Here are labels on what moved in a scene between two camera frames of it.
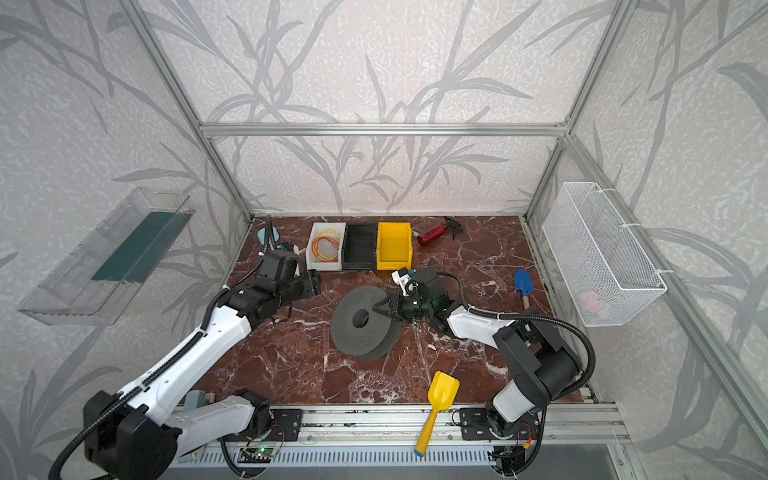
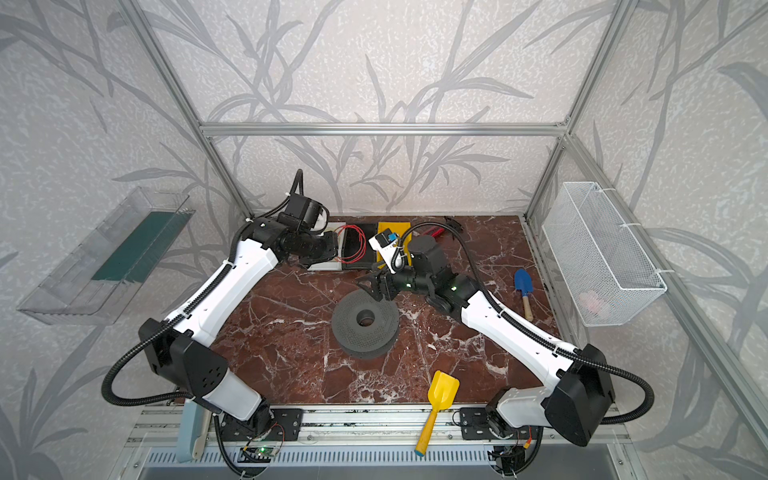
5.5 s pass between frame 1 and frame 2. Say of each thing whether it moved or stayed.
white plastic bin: stayed
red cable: moved
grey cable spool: stayed
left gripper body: moved
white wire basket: stayed
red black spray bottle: stayed
